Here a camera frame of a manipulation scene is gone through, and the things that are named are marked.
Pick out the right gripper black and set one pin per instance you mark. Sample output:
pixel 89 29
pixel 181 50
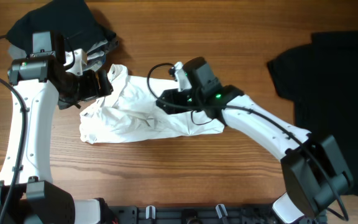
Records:
pixel 172 104

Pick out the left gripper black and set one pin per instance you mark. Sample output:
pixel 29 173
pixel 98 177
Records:
pixel 92 90

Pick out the white t-shirt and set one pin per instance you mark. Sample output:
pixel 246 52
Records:
pixel 129 114

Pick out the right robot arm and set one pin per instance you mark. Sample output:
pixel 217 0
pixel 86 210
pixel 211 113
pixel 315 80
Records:
pixel 314 170

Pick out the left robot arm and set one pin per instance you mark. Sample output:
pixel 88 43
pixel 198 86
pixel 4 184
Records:
pixel 39 83

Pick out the grey folded garments stack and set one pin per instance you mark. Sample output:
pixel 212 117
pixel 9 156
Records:
pixel 96 56

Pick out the black folded garment on stack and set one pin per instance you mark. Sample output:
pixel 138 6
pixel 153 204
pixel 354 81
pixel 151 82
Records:
pixel 70 18

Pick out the black garment at right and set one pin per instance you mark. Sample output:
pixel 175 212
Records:
pixel 321 79

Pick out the black base rail with clips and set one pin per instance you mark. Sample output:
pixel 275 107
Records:
pixel 188 215

